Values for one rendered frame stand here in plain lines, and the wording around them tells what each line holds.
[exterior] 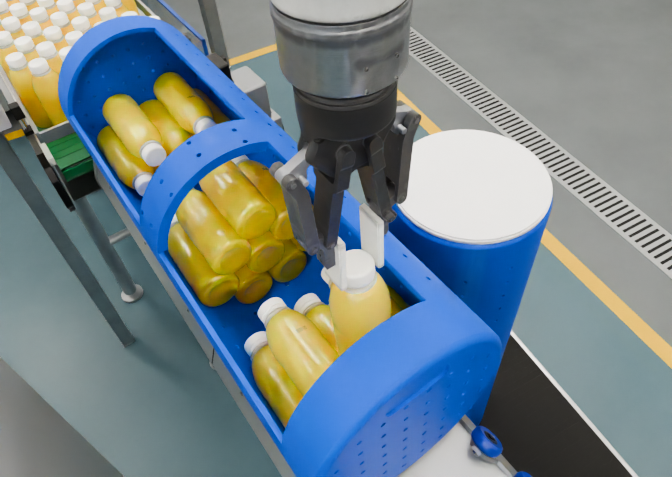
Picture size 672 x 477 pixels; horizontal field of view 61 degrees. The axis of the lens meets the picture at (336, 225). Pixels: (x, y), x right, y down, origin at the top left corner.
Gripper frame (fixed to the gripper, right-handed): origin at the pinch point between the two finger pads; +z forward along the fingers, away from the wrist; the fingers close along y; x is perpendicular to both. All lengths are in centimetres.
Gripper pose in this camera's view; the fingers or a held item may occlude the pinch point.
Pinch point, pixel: (353, 248)
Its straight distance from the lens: 55.5
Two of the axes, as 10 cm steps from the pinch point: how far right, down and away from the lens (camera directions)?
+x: -5.8, -6.0, 5.6
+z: 0.6, 6.6, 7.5
